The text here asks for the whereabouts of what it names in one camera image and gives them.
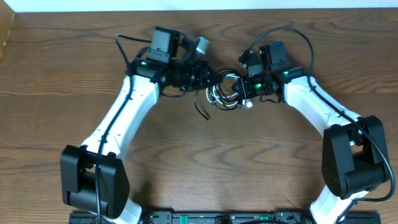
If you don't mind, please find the white USB cable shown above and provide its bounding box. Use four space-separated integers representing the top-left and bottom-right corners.
205 73 253 109

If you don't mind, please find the black USB cable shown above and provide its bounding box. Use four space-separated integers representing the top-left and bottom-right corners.
193 68 246 121

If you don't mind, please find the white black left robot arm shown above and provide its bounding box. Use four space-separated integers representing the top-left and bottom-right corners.
60 26 219 223

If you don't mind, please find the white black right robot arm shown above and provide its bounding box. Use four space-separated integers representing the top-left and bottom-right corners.
232 42 395 223

